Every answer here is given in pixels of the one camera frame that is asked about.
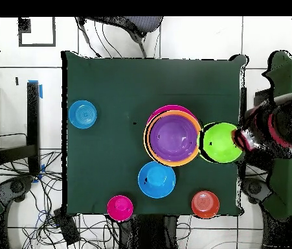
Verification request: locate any large pink bowl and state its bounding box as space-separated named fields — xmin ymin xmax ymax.
xmin=146 ymin=104 xmax=197 ymax=125

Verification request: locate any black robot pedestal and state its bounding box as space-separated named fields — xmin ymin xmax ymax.
xmin=119 ymin=214 xmax=180 ymax=249

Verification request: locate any blue tape strip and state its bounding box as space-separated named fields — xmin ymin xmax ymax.
xmin=28 ymin=79 xmax=43 ymax=100

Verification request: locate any black chair base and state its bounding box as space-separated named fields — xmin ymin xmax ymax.
xmin=241 ymin=177 xmax=271 ymax=206
xmin=0 ymin=175 xmax=36 ymax=208

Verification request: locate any small blue bowl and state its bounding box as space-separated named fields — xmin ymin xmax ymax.
xmin=68 ymin=100 xmax=98 ymax=130

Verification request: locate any small green bowl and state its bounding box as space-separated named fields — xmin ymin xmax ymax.
xmin=198 ymin=122 xmax=244 ymax=164

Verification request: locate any black power strip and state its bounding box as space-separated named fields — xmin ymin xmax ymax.
xmin=52 ymin=207 xmax=81 ymax=246

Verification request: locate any grey mesh office chair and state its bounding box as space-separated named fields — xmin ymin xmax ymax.
xmin=74 ymin=16 xmax=164 ymax=58

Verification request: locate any black square floor frame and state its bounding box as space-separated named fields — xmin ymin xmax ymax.
xmin=17 ymin=16 xmax=56 ymax=48

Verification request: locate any black metal stand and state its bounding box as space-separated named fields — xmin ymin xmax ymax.
xmin=0 ymin=81 xmax=43 ymax=174

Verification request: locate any medium blue bowl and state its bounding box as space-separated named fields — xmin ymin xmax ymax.
xmin=137 ymin=160 xmax=177 ymax=200

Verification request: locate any dark green tablecloth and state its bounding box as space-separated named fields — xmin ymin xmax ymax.
xmin=60 ymin=50 xmax=249 ymax=217

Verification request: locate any small pink-red bowl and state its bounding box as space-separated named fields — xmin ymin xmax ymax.
xmin=106 ymin=195 xmax=134 ymax=222

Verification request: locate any large orange bowl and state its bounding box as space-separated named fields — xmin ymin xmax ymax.
xmin=143 ymin=110 xmax=204 ymax=167

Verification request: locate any small orange bowl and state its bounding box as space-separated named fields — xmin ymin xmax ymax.
xmin=191 ymin=190 xmax=221 ymax=219

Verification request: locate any purple bowl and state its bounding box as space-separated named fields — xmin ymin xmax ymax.
xmin=149 ymin=114 xmax=199 ymax=162

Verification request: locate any tangle of floor cables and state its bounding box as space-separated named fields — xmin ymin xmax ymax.
xmin=0 ymin=133 xmax=120 ymax=249

